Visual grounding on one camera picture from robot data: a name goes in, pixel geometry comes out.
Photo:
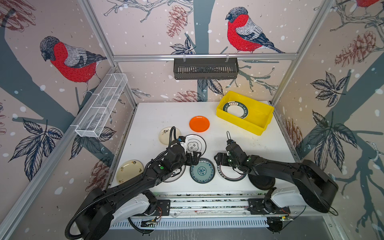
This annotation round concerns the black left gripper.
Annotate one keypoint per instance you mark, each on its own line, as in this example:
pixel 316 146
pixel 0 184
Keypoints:
pixel 195 161

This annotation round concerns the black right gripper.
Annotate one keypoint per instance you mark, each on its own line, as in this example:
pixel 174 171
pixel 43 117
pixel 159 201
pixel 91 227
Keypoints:
pixel 223 160

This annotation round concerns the green rim HAO SHI plate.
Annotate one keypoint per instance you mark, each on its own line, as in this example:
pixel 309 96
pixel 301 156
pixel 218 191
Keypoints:
pixel 236 108

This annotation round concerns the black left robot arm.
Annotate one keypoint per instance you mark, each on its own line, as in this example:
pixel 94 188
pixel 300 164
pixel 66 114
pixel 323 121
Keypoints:
pixel 93 218

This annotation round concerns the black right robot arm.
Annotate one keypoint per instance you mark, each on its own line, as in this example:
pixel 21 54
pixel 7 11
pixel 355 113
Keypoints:
pixel 316 188

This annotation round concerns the yellow plastic bin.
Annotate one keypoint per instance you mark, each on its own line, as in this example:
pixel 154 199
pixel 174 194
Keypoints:
pixel 259 117

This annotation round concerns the white plate green cloud outline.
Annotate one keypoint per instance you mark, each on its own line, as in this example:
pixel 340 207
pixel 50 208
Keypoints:
pixel 194 143

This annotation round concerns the teal patterned plate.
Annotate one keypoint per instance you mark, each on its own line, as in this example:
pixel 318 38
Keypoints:
pixel 203 172

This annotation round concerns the white plate red characters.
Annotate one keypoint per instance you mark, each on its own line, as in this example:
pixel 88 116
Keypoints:
pixel 176 175

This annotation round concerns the orange plastic plate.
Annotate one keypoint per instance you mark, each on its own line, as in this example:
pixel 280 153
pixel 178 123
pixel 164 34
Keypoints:
pixel 199 124

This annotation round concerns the cream small floral plate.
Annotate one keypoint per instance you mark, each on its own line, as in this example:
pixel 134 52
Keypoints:
pixel 165 136

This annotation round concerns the black round plate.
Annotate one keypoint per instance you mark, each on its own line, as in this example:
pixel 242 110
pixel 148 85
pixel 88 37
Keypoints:
pixel 264 183

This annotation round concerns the cream yellow plate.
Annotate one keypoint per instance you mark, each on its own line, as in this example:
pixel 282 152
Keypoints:
pixel 129 170

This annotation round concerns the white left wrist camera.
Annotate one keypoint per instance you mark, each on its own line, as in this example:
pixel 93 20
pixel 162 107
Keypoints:
pixel 182 142

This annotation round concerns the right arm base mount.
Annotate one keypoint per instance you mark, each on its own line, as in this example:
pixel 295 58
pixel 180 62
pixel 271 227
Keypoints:
pixel 266 206

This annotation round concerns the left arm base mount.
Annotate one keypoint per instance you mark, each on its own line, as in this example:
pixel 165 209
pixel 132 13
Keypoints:
pixel 156 207

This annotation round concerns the black hanging wall basket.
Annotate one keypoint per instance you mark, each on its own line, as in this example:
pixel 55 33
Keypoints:
pixel 206 68

